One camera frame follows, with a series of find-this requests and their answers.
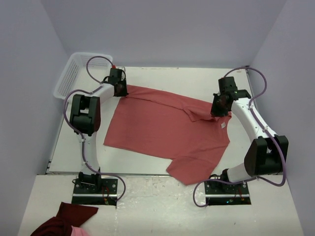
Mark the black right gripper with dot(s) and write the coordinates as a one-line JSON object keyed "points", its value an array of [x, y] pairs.
{"points": [[215, 111]]}

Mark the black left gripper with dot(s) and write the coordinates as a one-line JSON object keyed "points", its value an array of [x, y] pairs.
{"points": [[124, 93]]}

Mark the salmon red t-shirt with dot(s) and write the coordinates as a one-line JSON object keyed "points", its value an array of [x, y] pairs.
{"points": [[171, 126]]}

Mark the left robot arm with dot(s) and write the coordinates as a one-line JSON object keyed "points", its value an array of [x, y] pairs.
{"points": [[85, 119]]}

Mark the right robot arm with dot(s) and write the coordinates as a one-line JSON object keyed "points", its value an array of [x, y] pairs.
{"points": [[267, 152]]}

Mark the white plastic laundry basket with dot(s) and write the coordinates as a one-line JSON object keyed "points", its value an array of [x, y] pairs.
{"points": [[75, 76]]}

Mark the dark maroon t-shirt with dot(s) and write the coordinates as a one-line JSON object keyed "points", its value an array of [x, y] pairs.
{"points": [[68, 215]]}

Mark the pink cloth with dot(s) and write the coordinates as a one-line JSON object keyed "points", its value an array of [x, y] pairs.
{"points": [[77, 231]]}

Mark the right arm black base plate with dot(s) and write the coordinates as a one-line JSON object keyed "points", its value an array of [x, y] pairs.
{"points": [[219, 194]]}

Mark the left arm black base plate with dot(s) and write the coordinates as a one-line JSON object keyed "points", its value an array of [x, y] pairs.
{"points": [[95, 190]]}

